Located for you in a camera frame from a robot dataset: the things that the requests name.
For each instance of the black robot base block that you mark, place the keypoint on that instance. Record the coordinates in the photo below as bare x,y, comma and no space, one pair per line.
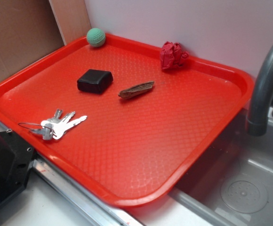
16,160

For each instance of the brown bark piece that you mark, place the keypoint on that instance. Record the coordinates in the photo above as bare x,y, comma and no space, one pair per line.
136,90

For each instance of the red plastic tray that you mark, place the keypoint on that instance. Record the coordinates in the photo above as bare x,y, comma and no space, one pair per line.
128,152

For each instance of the black rounded box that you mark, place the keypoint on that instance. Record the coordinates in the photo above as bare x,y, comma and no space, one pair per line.
95,81

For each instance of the crumpled red paper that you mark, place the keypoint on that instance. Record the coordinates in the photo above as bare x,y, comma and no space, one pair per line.
172,56

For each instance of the silver key bunch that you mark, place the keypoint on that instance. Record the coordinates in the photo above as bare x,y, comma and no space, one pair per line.
54,127

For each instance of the green dimpled ball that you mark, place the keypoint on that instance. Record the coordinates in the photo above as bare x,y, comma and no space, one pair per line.
96,37

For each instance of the light wooden board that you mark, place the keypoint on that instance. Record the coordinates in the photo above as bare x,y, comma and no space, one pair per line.
71,17

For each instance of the grey plastic sink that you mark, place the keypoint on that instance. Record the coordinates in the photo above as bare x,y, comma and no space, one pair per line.
231,183

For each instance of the brown cardboard panel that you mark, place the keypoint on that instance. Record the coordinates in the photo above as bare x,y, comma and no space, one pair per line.
28,32

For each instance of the grey curved faucet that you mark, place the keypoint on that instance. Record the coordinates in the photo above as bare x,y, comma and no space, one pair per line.
261,100

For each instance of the silver metal rail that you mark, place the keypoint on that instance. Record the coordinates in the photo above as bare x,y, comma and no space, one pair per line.
51,198

